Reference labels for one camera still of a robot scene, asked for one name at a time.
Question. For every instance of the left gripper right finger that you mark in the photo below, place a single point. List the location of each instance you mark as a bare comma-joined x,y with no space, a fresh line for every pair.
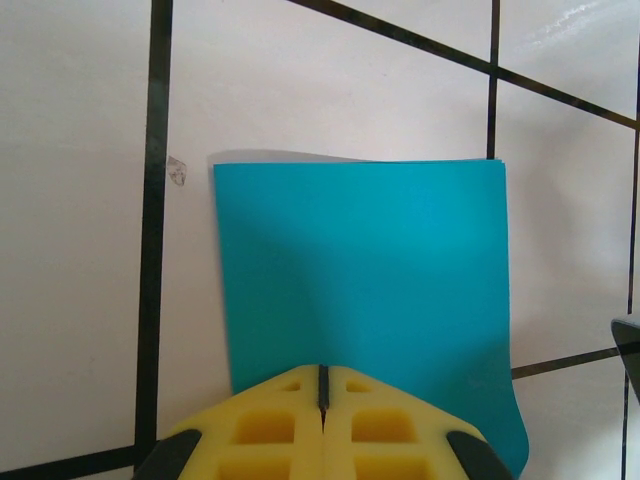
340,450

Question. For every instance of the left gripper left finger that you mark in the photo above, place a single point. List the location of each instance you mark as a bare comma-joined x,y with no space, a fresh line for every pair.
305,450

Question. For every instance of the teal cloth square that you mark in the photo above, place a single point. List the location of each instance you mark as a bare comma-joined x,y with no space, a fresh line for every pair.
360,250

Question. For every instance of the small transparent scrap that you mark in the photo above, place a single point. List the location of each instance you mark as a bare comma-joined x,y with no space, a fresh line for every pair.
177,171

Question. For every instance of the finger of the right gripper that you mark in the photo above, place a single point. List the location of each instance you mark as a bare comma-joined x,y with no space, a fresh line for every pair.
631,340

